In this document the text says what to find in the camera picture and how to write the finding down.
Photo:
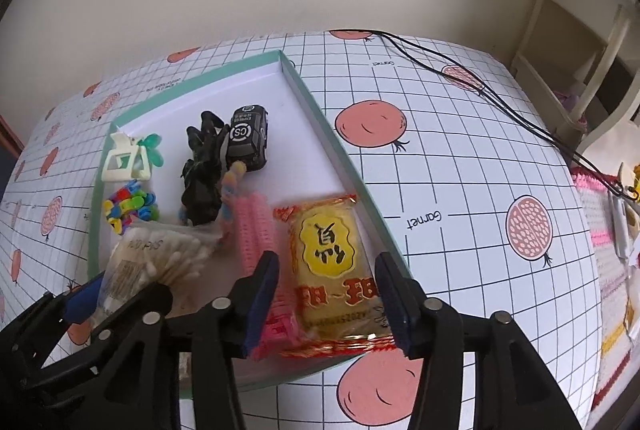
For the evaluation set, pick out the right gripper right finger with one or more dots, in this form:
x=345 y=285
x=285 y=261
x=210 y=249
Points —
x=514 y=389

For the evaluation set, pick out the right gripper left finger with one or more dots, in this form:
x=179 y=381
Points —
x=226 y=329

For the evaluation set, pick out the bag of cotton swabs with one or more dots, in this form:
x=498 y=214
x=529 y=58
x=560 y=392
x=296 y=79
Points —
x=151 y=252

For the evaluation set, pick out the yellow snack packet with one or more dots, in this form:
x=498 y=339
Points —
x=337 y=305

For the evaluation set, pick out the black robot toy figure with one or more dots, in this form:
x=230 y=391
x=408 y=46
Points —
x=201 y=198

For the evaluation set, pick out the colourful plastic block toy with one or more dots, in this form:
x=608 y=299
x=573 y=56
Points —
x=128 y=203

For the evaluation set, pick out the cream hair claw clip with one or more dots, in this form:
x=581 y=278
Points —
x=127 y=160

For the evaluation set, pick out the green plastic toy figure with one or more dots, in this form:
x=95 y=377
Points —
x=151 y=144

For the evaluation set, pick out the black toy car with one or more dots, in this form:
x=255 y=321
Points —
x=248 y=137

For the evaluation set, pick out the pink knitted cloth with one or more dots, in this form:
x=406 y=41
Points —
x=619 y=356

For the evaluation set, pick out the teal shallow cardboard box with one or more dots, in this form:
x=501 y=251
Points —
x=305 y=161

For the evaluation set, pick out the pomegranate print grid tablecloth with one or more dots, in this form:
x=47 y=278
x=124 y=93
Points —
x=485 y=214

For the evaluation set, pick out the white wooden shelf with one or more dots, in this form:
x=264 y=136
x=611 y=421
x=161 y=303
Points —
x=578 y=62

